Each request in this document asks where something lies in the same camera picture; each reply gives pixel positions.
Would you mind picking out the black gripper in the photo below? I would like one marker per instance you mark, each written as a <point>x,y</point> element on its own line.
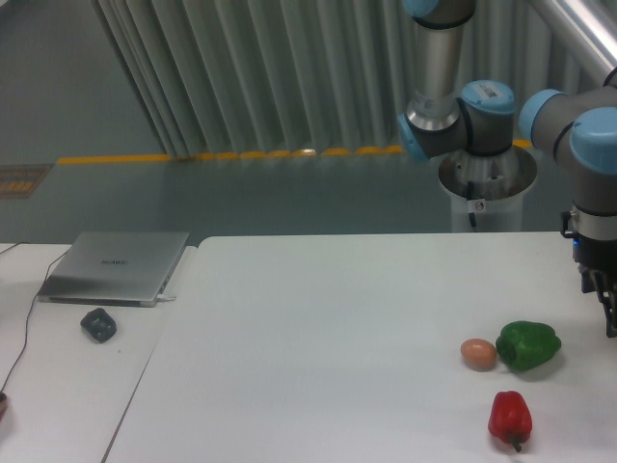
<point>594,250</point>

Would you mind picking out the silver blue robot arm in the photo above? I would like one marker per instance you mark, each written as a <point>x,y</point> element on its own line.
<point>472,130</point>

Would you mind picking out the green bell pepper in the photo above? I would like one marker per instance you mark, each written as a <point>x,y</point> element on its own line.
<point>523,345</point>

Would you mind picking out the brown egg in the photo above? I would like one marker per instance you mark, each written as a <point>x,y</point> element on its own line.
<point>478,354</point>

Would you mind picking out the red bell pepper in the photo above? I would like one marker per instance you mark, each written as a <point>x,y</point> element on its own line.
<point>510,420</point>

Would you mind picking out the pleated grey curtain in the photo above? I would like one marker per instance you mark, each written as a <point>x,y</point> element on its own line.
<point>269,76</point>

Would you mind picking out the silver closed laptop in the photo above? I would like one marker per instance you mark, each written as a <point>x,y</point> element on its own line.
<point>115,268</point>

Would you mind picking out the small black plastic holder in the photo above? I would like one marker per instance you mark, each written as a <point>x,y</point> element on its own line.
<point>99,325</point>

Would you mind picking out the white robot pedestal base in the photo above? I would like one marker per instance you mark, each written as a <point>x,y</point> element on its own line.
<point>486,193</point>

